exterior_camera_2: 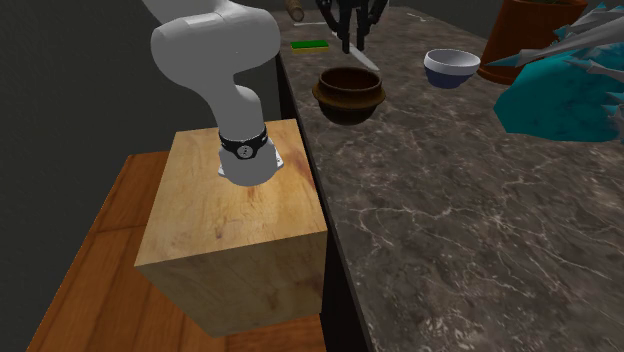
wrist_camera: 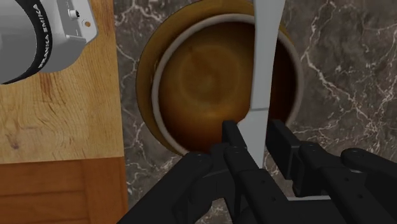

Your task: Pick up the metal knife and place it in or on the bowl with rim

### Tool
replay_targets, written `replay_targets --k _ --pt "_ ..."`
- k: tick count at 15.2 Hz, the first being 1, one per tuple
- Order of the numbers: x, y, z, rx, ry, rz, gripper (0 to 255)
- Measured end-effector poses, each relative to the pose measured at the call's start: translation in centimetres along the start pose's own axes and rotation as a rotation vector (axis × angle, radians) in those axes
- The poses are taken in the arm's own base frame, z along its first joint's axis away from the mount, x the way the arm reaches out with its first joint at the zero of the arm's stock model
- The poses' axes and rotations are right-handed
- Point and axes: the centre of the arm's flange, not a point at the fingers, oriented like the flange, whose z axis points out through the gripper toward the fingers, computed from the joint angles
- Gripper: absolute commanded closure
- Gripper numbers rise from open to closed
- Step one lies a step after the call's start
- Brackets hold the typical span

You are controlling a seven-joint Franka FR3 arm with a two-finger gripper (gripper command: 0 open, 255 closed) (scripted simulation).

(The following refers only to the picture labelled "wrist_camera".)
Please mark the pale grey utensil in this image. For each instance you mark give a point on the pale grey utensil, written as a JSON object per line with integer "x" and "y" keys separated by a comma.
{"x": 267, "y": 62}

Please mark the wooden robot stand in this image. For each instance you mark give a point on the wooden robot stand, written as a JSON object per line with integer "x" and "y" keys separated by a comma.
{"x": 62, "y": 124}

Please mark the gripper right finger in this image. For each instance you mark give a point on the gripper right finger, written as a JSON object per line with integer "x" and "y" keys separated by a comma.
{"x": 335, "y": 183}

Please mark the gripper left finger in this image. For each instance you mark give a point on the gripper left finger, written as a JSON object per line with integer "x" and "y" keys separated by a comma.
{"x": 235, "y": 186}

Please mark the brown bowl with pale rim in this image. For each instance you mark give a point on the brown bowl with pale rim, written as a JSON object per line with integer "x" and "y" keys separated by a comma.
{"x": 204, "y": 80}

